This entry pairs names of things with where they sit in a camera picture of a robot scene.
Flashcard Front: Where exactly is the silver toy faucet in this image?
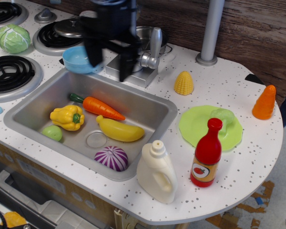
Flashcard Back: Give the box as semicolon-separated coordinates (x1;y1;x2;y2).
105;0;163;88

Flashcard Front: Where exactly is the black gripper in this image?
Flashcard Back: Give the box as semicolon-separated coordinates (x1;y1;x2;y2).
80;4;140;82

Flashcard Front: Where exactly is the toy oven door handle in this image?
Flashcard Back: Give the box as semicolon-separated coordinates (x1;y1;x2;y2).
0;170;61;229

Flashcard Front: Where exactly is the back right stove burner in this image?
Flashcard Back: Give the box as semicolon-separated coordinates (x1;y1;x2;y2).
33;21;83;56

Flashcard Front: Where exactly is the white toy detergent jug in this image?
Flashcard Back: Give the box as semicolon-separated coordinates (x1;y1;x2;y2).
136;140;178;204

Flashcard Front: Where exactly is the green toy apple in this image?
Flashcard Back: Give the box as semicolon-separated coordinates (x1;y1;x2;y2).
41;125;62;141

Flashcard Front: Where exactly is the stove burner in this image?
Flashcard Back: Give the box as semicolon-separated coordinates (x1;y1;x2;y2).
33;21;83;56
0;55;43;103
0;2;29;29

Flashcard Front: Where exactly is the orange toy carrot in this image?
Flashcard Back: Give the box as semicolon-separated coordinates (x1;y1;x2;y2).
69;93;125;120

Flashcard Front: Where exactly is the grey stove knob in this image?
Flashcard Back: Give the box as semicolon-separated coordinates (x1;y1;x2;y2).
34;8;57;24

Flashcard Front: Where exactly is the grey support pole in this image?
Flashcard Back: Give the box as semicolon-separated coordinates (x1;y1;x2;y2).
196;0;225;66

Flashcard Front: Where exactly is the front left stove burner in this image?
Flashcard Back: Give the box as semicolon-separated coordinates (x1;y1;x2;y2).
0;55;43;103

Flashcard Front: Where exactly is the yellow object at bottom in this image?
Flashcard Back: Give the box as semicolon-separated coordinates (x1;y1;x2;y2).
3;212;27;228

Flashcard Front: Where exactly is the green toy cabbage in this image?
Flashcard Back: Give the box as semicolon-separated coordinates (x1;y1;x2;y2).
0;24;31;54

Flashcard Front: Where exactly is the yellow toy bell pepper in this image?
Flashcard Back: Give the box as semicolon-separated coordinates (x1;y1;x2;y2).
50;105;85;131

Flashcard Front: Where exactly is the yellow toy banana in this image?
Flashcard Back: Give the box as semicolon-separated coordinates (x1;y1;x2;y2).
96;115;145;142

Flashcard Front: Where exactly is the yellow toy corn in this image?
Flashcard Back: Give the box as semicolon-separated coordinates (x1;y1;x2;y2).
174;71;194;95

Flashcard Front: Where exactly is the back left stove burner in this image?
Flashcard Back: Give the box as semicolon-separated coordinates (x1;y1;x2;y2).
0;2;29;29

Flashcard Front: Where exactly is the orange toy carrot cone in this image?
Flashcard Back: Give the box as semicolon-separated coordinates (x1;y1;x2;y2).
252;85;276;120

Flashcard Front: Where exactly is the purple striped toy onion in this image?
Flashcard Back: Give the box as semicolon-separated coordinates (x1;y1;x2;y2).
94;146;128;172

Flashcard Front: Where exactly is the small steel pot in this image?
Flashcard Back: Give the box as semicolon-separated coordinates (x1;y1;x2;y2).
136;26;173;57

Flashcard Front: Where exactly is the light green plastic plate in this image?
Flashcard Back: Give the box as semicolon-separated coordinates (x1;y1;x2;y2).
179;105;243;151

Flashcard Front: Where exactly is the steel pot lid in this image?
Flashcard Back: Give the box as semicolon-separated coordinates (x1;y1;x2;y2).
53;18;83;38

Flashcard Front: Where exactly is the stainless steel sink basin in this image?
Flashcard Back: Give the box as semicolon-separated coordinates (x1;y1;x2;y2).
4;69;177;181

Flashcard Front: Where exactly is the red toy ketchup bottle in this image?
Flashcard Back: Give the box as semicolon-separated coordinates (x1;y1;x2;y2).
190;118;223;187

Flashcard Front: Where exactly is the light blue plastic bowl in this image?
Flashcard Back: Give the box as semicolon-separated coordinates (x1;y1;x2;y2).
62;46;101;74

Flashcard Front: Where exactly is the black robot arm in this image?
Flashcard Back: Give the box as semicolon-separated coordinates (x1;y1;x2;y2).
80;0;141;82

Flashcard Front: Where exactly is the green toy broccoli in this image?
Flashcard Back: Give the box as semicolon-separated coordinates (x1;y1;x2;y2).
210;108;235;135

